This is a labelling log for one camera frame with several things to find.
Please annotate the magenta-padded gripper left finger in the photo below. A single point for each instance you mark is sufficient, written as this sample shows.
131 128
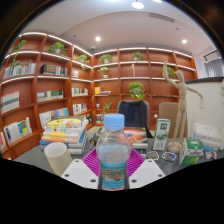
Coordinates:
80 173

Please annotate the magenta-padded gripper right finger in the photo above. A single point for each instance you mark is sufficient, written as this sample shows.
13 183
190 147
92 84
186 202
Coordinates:
148 173

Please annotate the clear blue-capped water bottle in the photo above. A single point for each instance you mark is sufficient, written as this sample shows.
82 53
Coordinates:
113 150

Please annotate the small printed badge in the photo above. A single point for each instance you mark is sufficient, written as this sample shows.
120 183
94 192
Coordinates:
214 155
208 154
168 156
153 155

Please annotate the white cup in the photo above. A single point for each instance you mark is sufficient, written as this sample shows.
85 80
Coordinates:
56 158

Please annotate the tall green-white carton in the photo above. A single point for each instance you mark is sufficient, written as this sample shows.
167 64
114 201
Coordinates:
161 135

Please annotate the stack of colourful books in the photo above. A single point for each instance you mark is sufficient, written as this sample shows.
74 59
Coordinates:
65 133

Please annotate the green-white small box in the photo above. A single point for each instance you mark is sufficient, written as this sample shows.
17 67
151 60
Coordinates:
190 151

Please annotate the chair with dark jacket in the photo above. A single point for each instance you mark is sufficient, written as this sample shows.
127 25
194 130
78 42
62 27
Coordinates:
133 113

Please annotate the wooden artist mannequin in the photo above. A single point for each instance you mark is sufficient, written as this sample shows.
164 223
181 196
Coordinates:
182 110

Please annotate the stack of white tissue packs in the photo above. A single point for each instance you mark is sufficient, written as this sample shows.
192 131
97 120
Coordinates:
208 133

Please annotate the wooden shelf unit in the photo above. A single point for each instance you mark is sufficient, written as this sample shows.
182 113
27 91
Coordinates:
50 83

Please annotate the grey curtain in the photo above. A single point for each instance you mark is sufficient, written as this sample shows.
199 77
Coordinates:
215 68

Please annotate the ceiling lights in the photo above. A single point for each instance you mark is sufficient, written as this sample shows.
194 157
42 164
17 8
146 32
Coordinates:
137 5

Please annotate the small white wall switch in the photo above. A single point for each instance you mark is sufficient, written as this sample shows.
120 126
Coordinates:
201 103

